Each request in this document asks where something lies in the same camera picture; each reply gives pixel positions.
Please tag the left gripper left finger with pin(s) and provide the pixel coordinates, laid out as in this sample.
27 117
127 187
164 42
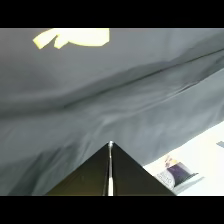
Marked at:
89 176

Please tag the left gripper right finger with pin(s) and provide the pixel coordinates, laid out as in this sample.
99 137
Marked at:
133 178

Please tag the dark grey T-shirt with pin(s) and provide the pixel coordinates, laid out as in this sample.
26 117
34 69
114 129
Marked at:
100 93

